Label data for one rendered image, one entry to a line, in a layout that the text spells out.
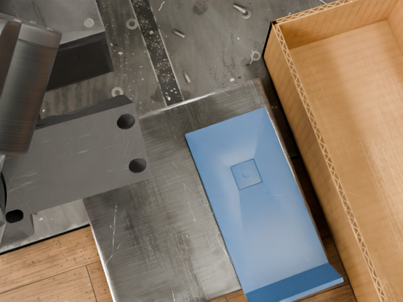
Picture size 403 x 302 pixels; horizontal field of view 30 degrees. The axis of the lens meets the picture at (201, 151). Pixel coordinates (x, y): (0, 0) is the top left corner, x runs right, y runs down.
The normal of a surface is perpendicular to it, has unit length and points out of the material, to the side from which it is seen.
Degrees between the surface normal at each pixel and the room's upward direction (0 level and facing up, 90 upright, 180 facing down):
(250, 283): 0
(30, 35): 52
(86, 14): 0
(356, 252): 90
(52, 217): 0
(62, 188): 29
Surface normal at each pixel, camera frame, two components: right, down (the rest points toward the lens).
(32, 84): 0.83, 0.32
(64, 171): 0.25, 0.20
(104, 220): 0.03, -0.25
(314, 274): -0.29, -0.92
